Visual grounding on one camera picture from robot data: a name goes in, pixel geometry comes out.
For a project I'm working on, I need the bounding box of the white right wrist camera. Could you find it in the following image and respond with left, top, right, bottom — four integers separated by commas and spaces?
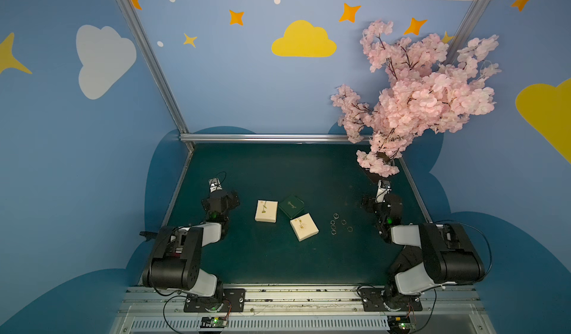
375, 179, 391, 203

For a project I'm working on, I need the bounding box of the left green circuit board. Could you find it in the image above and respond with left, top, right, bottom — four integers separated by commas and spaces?
200, 317, 228, 329

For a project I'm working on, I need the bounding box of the aluminium left frame post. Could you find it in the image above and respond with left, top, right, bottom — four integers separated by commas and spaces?
116, 0, 189, 136

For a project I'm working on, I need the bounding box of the pink cherry blossom tree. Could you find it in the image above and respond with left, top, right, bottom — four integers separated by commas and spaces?
331, 20, 500, 177

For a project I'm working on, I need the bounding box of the aluminium frame post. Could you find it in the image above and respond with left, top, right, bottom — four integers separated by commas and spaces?
445, 0, 491, 64
116, 0, 189, 136

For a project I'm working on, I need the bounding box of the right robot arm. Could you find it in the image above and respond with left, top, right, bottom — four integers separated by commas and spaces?
361, 192, 492, 308

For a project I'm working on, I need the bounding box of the aluminium back frame rail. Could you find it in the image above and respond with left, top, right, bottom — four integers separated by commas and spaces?
179, 133, 349, 144

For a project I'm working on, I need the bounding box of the front aluminium rail base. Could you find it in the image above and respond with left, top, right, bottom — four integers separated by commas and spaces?
110, 283, 495, 333

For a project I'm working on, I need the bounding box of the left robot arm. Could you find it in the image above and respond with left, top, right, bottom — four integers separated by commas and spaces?
140, 189, 240, 305

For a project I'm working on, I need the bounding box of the green circuit board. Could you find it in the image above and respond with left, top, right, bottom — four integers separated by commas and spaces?
200, 317, 228, 329
387, 316, 416, 334

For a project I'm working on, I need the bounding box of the aluminium right frame post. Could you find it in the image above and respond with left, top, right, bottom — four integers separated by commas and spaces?
445, 0, 491, 64

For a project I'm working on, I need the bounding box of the cream flower print box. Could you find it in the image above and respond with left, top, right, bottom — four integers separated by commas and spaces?
290, 213, 319, 242

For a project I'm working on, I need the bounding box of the green jewelry box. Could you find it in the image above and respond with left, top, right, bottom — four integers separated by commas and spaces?
278, 195, 305, 220

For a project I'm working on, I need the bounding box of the right green circuit board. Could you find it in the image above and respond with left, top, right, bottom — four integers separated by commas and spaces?
387, 316, 416, 334

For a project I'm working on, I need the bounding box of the white lift-off lid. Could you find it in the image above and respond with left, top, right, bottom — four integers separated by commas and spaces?
254, 200, 278, 223

